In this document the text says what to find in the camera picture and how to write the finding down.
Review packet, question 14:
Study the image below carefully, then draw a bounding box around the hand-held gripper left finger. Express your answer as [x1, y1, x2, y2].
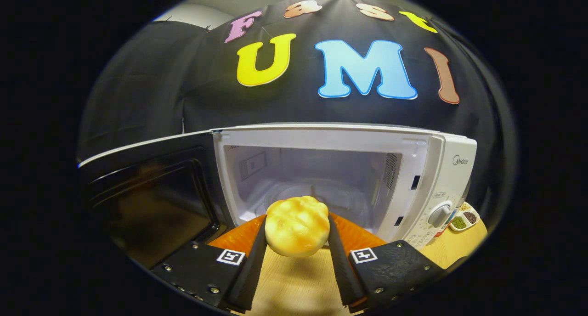
[151, 214, 268, 313]

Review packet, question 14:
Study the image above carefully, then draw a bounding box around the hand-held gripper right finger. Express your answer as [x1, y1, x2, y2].
[327, 213, 446, 313]

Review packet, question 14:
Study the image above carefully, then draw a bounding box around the golden bread bun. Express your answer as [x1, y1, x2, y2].
[265, 196, 330, 258]

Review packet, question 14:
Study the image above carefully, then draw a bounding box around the white microwave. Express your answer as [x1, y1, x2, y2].
[78, 122, 478, 271]

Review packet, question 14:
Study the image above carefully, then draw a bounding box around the divided snack dish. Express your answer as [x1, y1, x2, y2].
[449, 201, 481, 232]

